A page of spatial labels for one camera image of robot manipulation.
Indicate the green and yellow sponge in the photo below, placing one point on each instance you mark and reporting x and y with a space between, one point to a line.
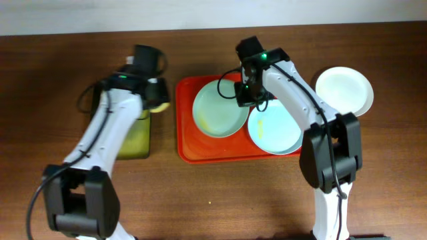
159 108

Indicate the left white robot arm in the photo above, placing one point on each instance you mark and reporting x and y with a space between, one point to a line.
79 196

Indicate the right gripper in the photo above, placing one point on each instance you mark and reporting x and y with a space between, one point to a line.
242 102

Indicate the light blue plate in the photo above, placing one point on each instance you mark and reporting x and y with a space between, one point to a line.
274 130

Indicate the white plate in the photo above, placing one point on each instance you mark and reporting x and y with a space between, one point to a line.
346 90

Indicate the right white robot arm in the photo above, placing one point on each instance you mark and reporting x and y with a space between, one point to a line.
331 151

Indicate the red plastic tray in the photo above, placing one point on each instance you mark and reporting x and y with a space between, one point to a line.
195 147

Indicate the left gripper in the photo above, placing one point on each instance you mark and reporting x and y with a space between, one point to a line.
157 94

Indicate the mint green plate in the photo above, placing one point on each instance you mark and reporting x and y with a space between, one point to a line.
216 116

